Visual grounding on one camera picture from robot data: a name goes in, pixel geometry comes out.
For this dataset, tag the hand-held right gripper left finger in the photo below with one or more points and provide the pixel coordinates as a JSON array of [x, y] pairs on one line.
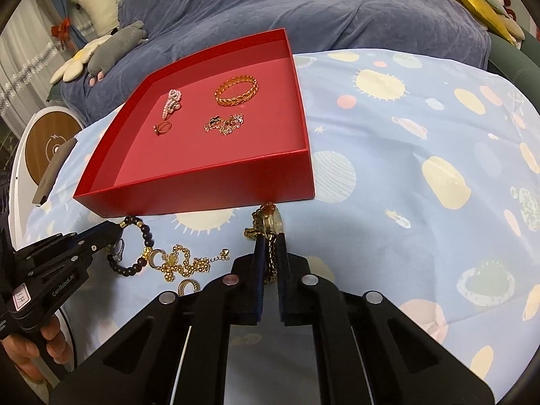
[[258, 278]]

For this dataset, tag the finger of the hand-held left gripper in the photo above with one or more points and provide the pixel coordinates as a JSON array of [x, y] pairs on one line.
[[101, 231], [99, 247]]

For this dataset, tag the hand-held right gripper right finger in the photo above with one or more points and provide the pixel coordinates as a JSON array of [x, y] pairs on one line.
[[286, 287]]

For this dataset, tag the gold wristwatch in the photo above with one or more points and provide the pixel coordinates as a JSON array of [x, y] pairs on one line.
[[272, 218]]

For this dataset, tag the red cardboard box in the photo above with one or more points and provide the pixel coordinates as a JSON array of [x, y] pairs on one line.
[[211, 190]]

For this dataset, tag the gold braided bangle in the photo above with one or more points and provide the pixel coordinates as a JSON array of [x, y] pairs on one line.
[[228, 102]]

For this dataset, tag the person's left hand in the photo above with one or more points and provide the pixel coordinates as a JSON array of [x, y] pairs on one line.
[[33, 348]]

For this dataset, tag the round white side table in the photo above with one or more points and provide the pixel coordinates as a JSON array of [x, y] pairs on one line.
[[46, 135]]

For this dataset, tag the planet-print blue cloth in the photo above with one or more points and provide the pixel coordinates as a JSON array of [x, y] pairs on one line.
[[400, 177]]

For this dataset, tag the flower-shaped cushion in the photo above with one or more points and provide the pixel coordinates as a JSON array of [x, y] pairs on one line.
[[71, 65]]

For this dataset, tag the white sheer curtain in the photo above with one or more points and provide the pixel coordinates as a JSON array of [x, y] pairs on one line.
[[25, 63]]

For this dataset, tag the grey plush toy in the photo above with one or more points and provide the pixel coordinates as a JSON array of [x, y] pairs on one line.
[[114, 46]]

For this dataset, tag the red bow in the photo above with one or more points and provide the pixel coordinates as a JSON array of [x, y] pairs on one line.
[[61, 28]]

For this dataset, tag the white plush toy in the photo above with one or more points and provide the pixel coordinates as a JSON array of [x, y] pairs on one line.
[[99, 4]]

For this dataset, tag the dark blue blanket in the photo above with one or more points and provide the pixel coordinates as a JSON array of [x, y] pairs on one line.
[[295, 4]]

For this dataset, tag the green sofa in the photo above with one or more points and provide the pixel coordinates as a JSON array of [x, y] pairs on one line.
[[510, 63]]

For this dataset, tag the yellow cushion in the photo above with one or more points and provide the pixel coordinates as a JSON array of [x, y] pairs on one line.
[[476, 4]]

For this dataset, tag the cream cushion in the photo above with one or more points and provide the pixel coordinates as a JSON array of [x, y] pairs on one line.
[[512, 27]]

